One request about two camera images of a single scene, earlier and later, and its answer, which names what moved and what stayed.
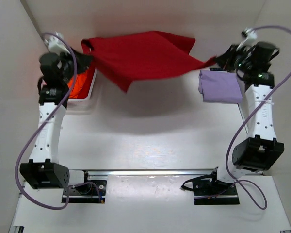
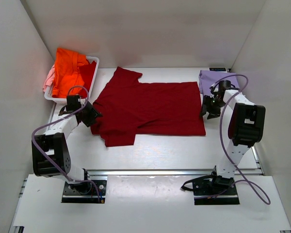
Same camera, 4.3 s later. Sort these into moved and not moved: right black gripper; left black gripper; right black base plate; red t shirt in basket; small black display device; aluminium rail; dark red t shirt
Moved: right black gripper; dark red t shirt; left black gripper
Not moved: right black base plate; small black display device; aluminium rail; red t shirt in basket
